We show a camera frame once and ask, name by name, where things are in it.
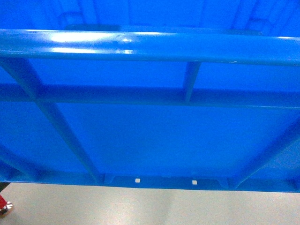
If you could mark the red table leg with caster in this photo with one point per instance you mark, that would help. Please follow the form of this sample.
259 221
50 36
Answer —
6 207

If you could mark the large blue plastic crate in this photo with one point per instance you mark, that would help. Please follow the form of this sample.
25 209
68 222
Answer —
176 94

